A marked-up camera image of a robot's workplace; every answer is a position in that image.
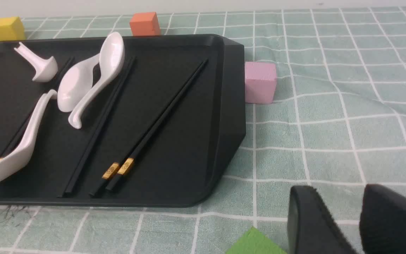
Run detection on white ceramic spoon upside down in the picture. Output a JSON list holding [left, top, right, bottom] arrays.
[[14, 42, 58, 83]]

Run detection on black plastic tray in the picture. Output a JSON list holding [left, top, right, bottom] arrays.
[[0, 34, 246, 207]]

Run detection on plain black chopstick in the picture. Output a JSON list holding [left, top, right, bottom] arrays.
[[57, 56, 136, 198]]

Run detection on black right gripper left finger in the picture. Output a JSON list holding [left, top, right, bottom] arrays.
[[287, 186, 357, 254]]

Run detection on green cube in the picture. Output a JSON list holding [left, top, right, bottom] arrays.
[[226, 227, 287, 254]]

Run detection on white ceramic spoon middle left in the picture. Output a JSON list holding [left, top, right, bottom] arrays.
[[57, 54, 99, 113]]

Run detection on black chopstick gold band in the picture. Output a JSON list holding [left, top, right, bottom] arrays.
[[105, 59, 209, 192], [89, 60, 207, 197]]

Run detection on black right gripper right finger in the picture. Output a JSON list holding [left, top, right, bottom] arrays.
[[359, 184, 406, 254]]

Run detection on orange cube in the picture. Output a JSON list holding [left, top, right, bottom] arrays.
[[129, 12, 161, 36]]

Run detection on green checked tablecloth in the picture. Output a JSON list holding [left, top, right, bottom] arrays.
[[0, 6, 406, 254]]

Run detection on white ceramic spoon front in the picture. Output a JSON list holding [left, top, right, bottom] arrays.
[[0, 90, 57, 182]]

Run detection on pink cube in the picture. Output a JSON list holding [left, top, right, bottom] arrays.
[[245, 62, 277, 104]]

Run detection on black chopstick gold band left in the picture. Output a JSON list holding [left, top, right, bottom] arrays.
[[89, 60, 207, 197]]

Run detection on yellow cube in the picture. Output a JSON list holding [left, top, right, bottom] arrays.
[[0, 16, 26, 41]]

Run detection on white ceramic spoon long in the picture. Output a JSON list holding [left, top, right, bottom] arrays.
[[69, 32, 125, 129]]

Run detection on black chopstick gold band right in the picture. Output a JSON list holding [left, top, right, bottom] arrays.
[[105, 59, 209, 192]]

